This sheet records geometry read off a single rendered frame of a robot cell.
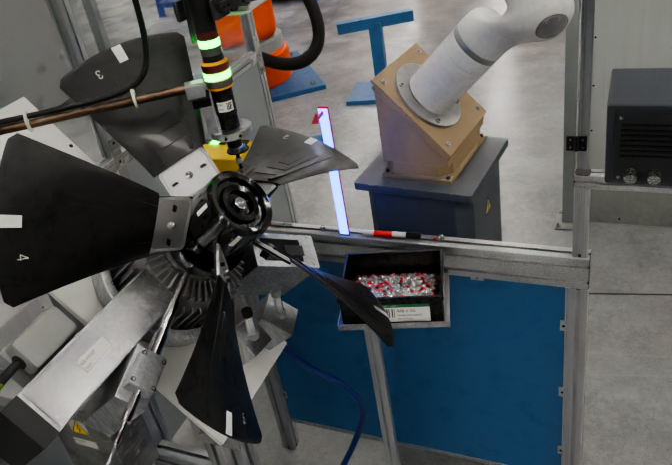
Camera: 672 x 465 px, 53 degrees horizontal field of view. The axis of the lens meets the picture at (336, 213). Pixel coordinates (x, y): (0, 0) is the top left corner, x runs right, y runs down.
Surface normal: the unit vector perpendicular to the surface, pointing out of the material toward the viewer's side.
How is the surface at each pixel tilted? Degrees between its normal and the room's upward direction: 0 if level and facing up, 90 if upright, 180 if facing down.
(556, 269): 90
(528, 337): 90
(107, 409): 102
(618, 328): 0
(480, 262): 90
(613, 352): 0
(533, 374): 90
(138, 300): 50
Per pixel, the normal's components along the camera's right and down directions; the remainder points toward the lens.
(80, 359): 0.60, -0.49
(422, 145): -0.49, 0.51
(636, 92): -0.25, -0.68
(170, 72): 0.17, -0.33
